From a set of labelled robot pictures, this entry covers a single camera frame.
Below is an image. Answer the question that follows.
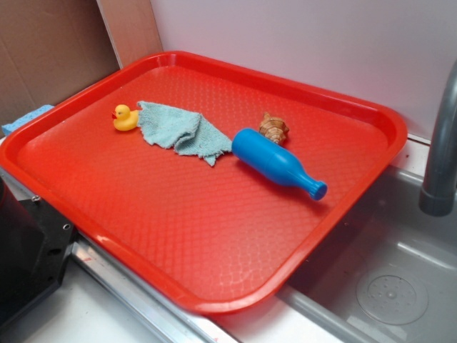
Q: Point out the brown seashell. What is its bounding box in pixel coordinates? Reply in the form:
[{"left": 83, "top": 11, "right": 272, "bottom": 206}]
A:
[{"left": 258, "top": 112, "right": 289, "bottom": 146}]

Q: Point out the blue plastic bottle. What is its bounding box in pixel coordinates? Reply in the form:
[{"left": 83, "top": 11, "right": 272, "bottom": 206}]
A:
[{"left": 231, "top": 128, "right": 328, "bottom": 201}]

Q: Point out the blue sponge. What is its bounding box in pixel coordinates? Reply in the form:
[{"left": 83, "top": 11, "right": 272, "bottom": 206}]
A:
[{"left": 1, "top": 104, "right": 54, "bottom": 136}]

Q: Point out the grey toy sink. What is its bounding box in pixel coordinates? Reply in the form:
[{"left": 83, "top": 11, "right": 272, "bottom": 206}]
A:
[{"left": 216, "top": 139, "right": 456, "bottom": 342}]

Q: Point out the yellow rubber duck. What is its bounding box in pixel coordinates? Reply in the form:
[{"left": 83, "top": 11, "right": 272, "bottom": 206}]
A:
[{"left": 112, "top": 104, "right": 139, "bottom": 131}]

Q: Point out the red plastic tray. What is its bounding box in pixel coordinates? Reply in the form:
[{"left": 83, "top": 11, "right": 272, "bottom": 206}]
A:
[{"left": 1, "top": 51, "right": 407, "bottom": 314}]

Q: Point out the light blue cloth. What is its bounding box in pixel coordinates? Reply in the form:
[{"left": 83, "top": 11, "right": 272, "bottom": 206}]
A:
[{"left": 138, "top": 101, "right": 232, "bottom": 166}]

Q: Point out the brown cardboard panel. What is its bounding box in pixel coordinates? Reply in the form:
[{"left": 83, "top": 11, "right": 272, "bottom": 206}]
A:
[{"left": 1, "top": 1, "right": 119, "bottom": 124}]

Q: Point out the grey faucet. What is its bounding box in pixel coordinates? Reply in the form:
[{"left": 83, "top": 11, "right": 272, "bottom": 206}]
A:
[{"left": 419, "top": 65, "right": 456, "bottom": 217}]

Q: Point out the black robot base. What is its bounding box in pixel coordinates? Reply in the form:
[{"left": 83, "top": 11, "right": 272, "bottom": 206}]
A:
[{"left": 1, "top": 181, "right": 76, "bottom": 330}]

